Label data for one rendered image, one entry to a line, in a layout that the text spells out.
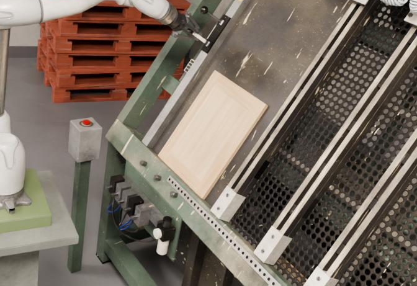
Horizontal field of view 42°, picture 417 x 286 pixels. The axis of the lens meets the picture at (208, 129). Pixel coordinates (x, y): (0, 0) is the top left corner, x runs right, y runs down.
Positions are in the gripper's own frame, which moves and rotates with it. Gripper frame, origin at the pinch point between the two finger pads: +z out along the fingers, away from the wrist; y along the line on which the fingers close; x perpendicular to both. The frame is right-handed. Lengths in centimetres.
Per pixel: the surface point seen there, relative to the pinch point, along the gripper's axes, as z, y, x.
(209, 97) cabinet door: 14.1, -20.0, -12.4
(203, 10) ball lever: 0.4, 11.7, 8.4
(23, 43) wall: 97, -94, 335
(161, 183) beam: 11, -64, -21
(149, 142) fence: 12, -54, 2
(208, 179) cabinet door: 14, -49, -40
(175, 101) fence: 11.7, -31.0, 2.3
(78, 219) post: 19, -113, 23
